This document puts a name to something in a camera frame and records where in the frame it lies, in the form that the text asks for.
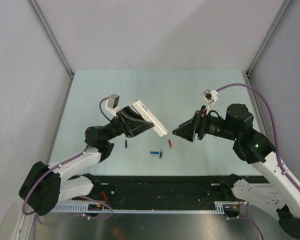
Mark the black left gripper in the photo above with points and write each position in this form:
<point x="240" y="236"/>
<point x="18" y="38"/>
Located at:
<point x="136" y="124"/>

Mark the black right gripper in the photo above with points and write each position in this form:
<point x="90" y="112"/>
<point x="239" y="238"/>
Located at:
<point x="187" y="130"/>

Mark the white remote control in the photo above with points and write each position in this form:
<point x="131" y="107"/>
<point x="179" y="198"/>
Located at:
<point x="148" y="116"/>

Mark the black silver battery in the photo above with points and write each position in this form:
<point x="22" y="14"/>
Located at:
<point x="160" y="154"/>

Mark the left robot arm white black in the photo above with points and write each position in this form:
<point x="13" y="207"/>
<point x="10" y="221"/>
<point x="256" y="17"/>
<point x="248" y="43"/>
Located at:
<point x="46" y="185"/>

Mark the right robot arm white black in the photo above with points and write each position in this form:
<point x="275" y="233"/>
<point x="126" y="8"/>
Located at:
<point x="255" y="149"/>

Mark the red orange battery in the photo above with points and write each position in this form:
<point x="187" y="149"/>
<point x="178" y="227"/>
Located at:
<point x="170" y="144"/>

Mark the dark blue battery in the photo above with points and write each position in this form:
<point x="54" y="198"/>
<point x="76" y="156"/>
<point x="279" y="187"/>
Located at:
<point x="126" y="144"/>

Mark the light blue battery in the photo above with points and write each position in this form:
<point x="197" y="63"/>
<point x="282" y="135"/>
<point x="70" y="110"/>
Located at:
<point x="154" y="152"/>

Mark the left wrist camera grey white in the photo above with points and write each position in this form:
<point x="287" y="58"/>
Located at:
<point x="112" y="104"/>

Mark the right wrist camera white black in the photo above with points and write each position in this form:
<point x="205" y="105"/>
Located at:
<point x="210" y="96"/>

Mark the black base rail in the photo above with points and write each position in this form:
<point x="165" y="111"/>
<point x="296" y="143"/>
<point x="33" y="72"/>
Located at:
<point x="166" y="192"/>

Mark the white slotted cable duct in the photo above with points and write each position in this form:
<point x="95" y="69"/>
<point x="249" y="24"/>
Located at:
<point x="88" y="207"/>

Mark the left aluminium frame post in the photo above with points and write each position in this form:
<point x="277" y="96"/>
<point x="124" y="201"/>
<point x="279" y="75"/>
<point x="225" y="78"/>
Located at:
<point x="40" y="16"/>

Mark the aluminium frame post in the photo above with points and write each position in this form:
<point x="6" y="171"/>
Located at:
<point x="40" y="16"/>
<point x="270" y="34"/>

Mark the right aluminium frame post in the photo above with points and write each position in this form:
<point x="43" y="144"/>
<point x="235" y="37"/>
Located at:
<point x="270" y="34"/>

